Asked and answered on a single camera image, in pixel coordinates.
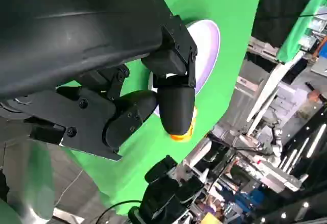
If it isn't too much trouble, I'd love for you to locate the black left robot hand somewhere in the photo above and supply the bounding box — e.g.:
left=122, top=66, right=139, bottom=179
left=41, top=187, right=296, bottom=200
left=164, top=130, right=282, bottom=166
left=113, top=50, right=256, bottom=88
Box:
left=0, top=0, right=198, bottom=162

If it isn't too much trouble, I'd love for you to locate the hanging green backdrop cloth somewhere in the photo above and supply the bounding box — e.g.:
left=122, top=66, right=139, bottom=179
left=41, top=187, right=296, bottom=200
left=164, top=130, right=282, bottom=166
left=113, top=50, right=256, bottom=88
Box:
left=277, top=0, right=327, bottom=64

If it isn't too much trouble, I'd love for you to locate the grey aluminium machine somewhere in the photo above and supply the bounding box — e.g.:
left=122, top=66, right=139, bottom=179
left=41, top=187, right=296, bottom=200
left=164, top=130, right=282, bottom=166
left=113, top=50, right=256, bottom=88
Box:
left=240, top=155, right=307, bottom=191

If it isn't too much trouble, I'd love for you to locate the black backdrop curtain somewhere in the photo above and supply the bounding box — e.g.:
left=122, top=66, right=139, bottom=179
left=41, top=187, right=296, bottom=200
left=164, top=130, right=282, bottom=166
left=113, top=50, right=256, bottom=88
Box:
left=251, top=0, right=327, bottom=47

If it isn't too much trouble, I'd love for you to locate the white frame post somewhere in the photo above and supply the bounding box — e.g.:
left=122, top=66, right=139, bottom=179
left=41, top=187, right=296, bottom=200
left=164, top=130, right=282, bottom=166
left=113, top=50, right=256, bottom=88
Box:
left=246, top=50, right=307, bottom=133

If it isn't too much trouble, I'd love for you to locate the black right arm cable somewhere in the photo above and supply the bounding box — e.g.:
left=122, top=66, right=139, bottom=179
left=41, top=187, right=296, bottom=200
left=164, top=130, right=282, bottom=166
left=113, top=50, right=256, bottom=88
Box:
left=98, top=200, right=141, bottom=224

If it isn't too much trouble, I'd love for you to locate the lilac plate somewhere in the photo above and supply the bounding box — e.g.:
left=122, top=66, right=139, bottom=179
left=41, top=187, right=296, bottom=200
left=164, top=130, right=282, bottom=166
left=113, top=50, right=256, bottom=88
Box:
left=148, top=19, right=221, bottom=119

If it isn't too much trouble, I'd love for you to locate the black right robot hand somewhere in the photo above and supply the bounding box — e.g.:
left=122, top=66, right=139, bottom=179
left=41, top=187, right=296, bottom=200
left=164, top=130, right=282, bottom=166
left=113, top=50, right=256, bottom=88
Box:
left=127, top=155, right=205, bottom=224

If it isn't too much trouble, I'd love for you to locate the green table cloth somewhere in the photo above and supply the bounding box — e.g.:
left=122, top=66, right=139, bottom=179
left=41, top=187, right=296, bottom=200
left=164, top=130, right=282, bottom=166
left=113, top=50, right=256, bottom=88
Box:
left=58, top=0, right=266, bottom=216

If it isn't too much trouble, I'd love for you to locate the black panel with lights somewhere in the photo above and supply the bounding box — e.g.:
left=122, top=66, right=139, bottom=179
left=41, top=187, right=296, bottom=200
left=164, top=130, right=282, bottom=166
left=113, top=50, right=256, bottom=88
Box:
left=255, top=101, right=327, bottom=224

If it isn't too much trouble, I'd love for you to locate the orange and white bread roll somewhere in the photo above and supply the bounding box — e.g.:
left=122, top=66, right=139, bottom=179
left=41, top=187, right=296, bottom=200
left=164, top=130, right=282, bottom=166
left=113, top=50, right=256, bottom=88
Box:
left=170, top=106, right=199, bottom=142

